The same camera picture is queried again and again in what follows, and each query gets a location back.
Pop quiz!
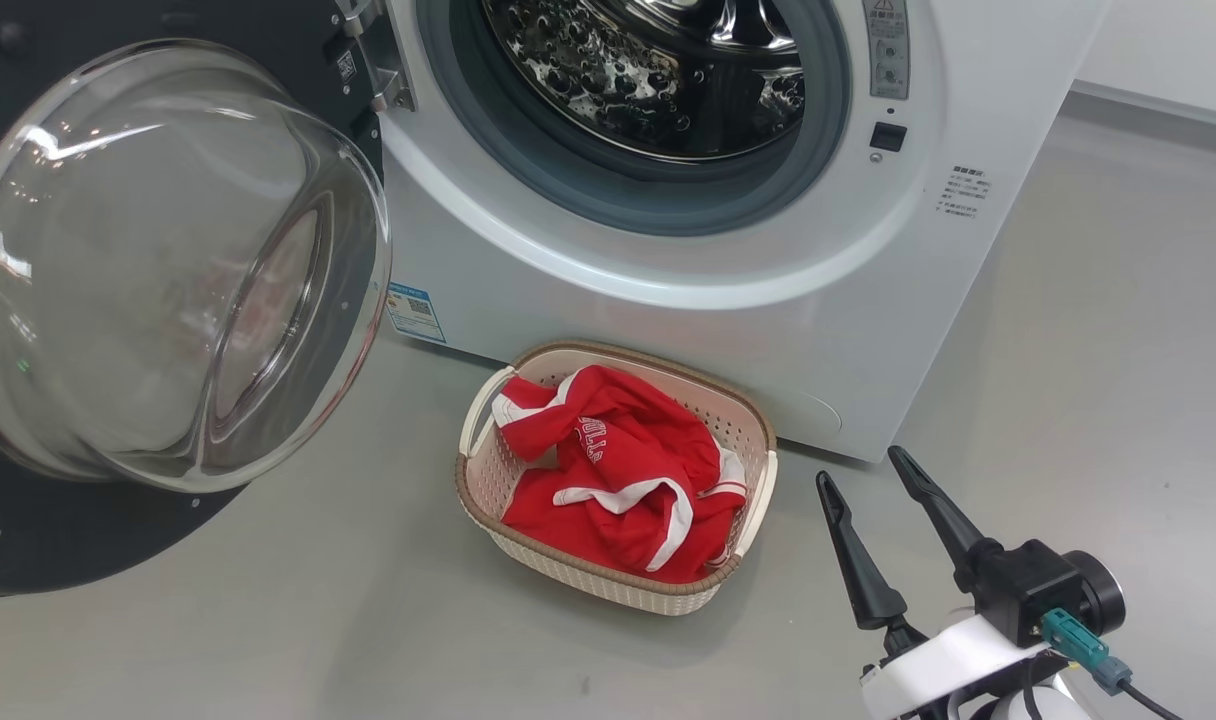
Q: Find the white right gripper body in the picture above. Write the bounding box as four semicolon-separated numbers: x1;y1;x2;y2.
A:
860;613;1074;720

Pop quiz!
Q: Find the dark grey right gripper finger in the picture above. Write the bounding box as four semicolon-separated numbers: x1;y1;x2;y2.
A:
815;469;911;632
887;445;1001;593

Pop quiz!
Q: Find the red jersey wide white band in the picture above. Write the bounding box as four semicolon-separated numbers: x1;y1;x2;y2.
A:
490;364;749;584

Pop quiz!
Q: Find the washing machine glass door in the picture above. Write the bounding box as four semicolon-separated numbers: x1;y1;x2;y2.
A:
0;0;394;599

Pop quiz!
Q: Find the white front-load washing machine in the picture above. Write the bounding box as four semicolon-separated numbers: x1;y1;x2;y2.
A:
343;0;1114;463

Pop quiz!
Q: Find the cream perforated basket brown rim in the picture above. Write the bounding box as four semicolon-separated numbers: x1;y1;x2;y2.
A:
455;340;779;616

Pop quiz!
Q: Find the small printed warning label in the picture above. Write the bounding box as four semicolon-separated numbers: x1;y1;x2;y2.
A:
935;165;994;219

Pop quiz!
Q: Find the blue energy label sticker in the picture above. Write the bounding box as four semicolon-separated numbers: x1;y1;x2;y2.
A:
386;282;447;346

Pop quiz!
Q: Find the black cable teal connector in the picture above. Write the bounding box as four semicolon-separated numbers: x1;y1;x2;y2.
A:
1040;607;1187;720

